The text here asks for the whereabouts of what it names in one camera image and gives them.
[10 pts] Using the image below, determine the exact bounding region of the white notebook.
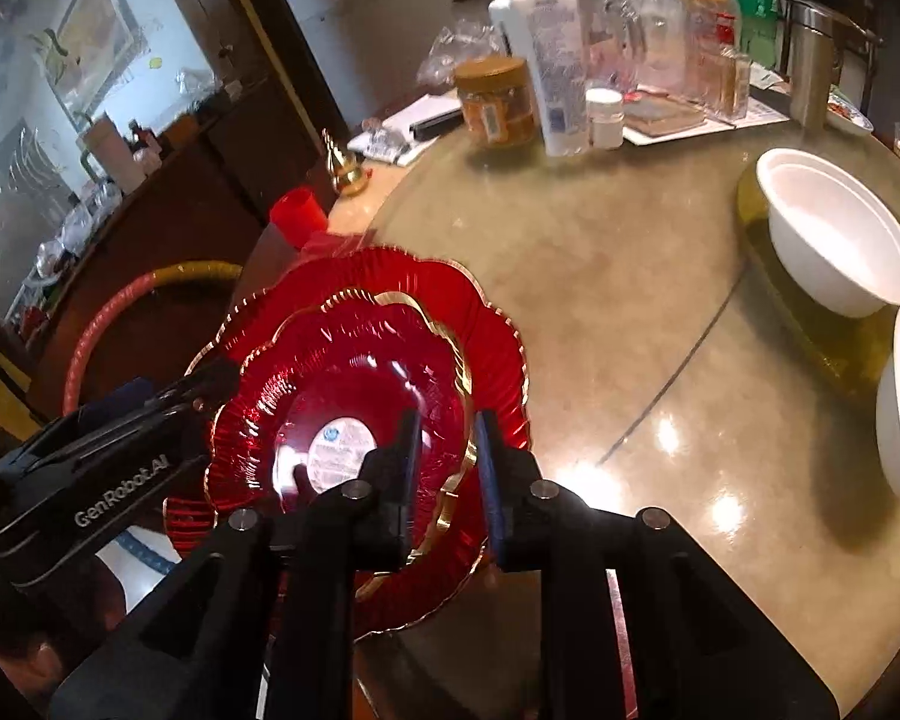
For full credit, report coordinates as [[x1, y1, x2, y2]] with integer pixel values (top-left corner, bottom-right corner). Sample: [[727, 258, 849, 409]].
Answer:
[[346, 94, 462, 166]]

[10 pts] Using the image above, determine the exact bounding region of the crumpled clear plastic bag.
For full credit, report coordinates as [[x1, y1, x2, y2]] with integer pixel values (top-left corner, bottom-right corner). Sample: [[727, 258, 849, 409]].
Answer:
[[416, 15, 511, 87]]

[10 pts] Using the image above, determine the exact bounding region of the plate with food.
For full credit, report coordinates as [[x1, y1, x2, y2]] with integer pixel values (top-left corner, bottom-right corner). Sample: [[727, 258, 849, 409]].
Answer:
[[825, 86, 875, 137]]

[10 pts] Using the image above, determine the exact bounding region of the amber jar with gold lid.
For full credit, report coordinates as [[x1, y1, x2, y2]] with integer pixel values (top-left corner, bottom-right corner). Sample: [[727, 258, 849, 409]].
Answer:
[[454, 56, 537, 149]]

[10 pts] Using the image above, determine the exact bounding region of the clear glass mug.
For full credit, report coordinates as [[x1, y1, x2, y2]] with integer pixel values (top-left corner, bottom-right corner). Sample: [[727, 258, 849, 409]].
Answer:
[[576, 0, 646, 95]]

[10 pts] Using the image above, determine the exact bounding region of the small white pill bottle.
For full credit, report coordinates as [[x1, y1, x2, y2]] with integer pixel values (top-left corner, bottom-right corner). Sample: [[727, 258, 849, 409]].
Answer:
[[585, 88, 626, 151]]

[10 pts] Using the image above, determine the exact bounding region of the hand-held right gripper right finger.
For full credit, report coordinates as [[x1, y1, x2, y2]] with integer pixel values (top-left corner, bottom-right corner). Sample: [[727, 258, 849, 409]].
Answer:
[[475, 411, 835, 720]]

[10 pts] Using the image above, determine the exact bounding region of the green plastic bottle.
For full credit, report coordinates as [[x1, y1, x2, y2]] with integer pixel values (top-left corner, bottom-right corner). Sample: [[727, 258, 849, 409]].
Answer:
[[731, 0, 781, 72]]

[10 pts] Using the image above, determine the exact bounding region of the liquor bottle in clear bag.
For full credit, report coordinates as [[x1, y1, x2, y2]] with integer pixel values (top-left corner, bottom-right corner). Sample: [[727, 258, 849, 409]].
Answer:
[[630, 0, 755, 119]]

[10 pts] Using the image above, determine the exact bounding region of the stainless steel thermos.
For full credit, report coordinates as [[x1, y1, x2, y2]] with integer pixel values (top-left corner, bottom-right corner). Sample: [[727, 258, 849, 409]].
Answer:
[[787, 1, 842, 132]]

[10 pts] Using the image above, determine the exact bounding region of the white squeeze tube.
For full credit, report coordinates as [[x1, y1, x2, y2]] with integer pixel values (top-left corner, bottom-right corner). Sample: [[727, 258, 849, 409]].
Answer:
[[526, 0, 592, 158]]

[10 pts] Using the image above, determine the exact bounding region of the black remote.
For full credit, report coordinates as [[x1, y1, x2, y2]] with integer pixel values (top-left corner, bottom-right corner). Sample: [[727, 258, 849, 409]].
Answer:
[[409, 105, 464, 142]]

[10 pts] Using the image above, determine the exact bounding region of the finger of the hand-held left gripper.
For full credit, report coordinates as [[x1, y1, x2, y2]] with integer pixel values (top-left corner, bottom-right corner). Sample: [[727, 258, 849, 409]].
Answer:
[[148, 356, 245, 421]]

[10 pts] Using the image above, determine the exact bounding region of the small red gold-rimmed plate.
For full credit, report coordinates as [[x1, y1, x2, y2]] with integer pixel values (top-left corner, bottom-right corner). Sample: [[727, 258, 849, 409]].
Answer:
[[204, 288, 475, 517]]

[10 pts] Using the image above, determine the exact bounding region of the white cylindrical container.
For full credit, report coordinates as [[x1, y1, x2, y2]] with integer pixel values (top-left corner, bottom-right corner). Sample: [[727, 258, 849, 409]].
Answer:
[[81, 114, 147, 196]]

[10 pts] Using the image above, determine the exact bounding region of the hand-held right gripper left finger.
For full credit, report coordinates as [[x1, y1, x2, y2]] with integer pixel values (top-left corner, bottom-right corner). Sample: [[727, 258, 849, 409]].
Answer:
[[49, 411, 424, 720]]

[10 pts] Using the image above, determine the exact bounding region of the brown hardcover book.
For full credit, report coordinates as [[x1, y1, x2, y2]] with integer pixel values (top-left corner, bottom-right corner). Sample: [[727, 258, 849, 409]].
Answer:
[[621, 90, 707, 137]]

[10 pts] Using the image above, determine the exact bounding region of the large red gold-rimmed plate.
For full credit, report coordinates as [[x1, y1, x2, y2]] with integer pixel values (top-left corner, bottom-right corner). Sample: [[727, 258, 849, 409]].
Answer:
[[163, 244, 532, 642]]

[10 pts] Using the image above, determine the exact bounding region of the small gold ornament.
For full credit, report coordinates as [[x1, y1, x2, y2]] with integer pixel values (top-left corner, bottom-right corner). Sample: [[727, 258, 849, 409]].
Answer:
[[319, 129, 370, 200]]

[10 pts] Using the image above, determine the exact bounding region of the red and yellow hoop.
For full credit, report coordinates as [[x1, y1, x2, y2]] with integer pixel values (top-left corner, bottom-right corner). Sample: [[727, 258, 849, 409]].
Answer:
[[61, 261, 245, 417]]

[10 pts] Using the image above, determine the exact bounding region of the red plastic cup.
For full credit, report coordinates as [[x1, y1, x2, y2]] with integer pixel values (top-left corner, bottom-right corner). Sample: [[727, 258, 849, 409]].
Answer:
[[268, 191, 329, 250]]

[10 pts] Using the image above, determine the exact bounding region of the printed paper sheet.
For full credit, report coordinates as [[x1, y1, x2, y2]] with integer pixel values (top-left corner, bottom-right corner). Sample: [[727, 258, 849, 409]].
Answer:
[[621, 67, 792, 147]]

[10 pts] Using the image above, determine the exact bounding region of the dark wooden cabinet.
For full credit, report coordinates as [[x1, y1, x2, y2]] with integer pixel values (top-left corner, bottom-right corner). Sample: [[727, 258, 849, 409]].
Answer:
[[15, 71, 338, 421]]

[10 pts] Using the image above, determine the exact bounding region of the white blue patterned object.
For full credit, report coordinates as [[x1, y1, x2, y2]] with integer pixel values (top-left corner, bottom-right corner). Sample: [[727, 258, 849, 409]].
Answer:
[[94, 526, 185, 612]]

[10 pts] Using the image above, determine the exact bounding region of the framed wall picture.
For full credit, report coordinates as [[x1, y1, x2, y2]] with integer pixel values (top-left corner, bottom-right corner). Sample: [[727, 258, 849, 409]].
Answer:
[[45, 0, 151, 117]]

